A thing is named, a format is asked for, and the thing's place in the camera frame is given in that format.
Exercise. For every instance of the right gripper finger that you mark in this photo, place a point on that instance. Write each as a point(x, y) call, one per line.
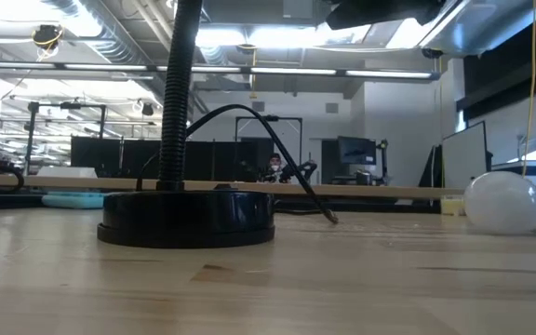
point(379, 11)

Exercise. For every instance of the white frosted lightbulb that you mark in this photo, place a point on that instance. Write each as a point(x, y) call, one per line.
point(505, 205)

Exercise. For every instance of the black gooseneck desk lamp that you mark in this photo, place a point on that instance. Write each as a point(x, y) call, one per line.
point(184, 216)

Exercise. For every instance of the black background robot arm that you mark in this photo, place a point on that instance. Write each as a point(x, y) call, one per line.
point(307, 168)

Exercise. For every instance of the long ceiling light fixture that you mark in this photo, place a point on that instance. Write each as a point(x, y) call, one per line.
point(296, 71)

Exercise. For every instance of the black computer monitor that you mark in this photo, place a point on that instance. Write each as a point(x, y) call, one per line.
point(356, 151)

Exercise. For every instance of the light wooden desk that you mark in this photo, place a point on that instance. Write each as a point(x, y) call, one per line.
point(389, 191)

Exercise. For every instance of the person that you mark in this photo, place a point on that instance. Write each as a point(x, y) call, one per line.
point(274, 167)

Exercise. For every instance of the small yellow cup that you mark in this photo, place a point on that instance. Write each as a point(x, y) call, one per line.
point(451, 205)

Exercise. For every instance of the teal calculator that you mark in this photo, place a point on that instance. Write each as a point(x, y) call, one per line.
point(72, 201)

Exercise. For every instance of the black gantry frame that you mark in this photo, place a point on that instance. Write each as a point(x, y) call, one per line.
point(102, 121)
point(268, 118)

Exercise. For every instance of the white board with black frame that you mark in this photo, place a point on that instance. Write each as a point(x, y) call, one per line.
point(463, 158)

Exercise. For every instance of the black partition wall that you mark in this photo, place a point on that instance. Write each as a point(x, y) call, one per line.
point(142, 158)

